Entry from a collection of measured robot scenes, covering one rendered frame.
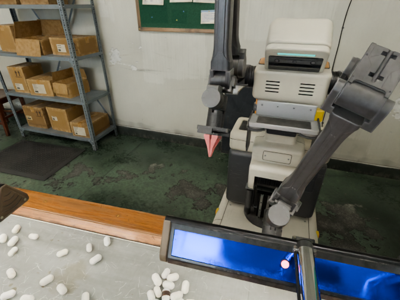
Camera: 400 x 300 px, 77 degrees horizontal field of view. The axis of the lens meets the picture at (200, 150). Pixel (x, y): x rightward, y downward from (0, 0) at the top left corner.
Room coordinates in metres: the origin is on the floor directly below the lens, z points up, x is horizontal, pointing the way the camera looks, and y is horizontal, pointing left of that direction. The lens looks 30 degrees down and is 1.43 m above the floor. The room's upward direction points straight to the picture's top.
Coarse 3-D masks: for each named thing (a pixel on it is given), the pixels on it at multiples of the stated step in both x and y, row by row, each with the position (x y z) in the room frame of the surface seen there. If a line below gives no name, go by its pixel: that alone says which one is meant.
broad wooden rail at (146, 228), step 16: (32, 192) 0.81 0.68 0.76; (32, 208) 0.71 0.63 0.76; (48, 208) 0.71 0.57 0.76; (64, 208) 0.71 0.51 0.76; (80, 208) 0.71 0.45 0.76; (96, 208) 0.71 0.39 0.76; (112, 208) 0.71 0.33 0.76; (64, 224) 0.65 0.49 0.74; (80, 224) 0.65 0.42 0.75; (96, 224) 0.64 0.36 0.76; (112, 224) 0.63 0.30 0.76; (128, 224) 0.63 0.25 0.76; (144, 224) 0.63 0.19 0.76; (160, 224) 0.63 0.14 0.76; (144, 240) 0.58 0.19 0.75; (160, 240) 0.57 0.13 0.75
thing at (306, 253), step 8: (304, 240) 0.26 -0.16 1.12; (312, 240) 0.27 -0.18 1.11; (296, 248) 0.26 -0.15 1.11; (304, 248) 0.25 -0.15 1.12; (312, 248) 0.25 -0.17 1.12; (296, 256) 0.24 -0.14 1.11; (304, 256) 0.24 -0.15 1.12; (312, 256) 0.24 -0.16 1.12; (296, 264) 0.23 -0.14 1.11; (304, 264) 0.22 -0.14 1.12; (312, 264) 0.22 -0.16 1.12; (296, 272) 0.22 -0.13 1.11; (304, 272) 0.21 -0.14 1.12; (312, 272) 0.21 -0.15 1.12; (296, 280) 0.20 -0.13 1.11; (304, 280) 0.20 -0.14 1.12; (312, 280) 0.20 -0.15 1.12; (296, 288) 0.19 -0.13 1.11; (304, 288) 0.19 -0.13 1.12; (312, 288) 0.19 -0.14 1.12; (304, 296) 0.18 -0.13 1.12; (312, 296) 0.18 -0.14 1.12; (320, 296) 0.18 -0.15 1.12
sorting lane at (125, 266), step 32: (0, 224) 0.66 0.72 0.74; (32, 224) 0.66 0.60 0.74; (0, 256) 0.52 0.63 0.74; (32, 256) 0.52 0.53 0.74; (64, 256) 0.52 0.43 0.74; (128, 256) 0.52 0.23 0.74; (0, 288) 0.42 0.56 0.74; (32, 288) 0.42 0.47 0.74; (96, 288) 0.42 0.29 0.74; (128, 288) 0.42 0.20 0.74; (160, 288) 0.42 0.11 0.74; (192, 288) 0.42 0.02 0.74; (224, 288) 0.42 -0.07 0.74; (256, 288) 0.42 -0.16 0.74
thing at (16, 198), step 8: (0, 184) 0.41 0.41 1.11; (0, 192) 0.40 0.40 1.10; (8, 192) 0.41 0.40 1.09; (16, 192) 0.43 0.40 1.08; (24, 192) 0.44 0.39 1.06; (0, 200) 0.39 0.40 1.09; (8, 200) 0.41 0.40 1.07; (16, 200) 0.42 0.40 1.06; (24, 200) 0.44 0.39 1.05; (0, 208) 0.39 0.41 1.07; (8, 208) 0.40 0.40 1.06; (16, 208) 0.41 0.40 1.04; (0, 216) 0.38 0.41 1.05
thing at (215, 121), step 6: (210, 114) 0.76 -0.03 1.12; (216, 114) 0.75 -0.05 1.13; (222, 114) 0.76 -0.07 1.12; (210, 120) 0.75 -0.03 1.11; (216, 120) 0.74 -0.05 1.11; (222, 120) 0.75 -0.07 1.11; (198, 126) 0.75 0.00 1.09; (204, 126) 0.74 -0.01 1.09; (210, 126) 0.74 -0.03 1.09; (216, 126) 0.74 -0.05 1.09; (222, 126) 0.75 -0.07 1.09; (216, 132) 0.75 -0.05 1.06
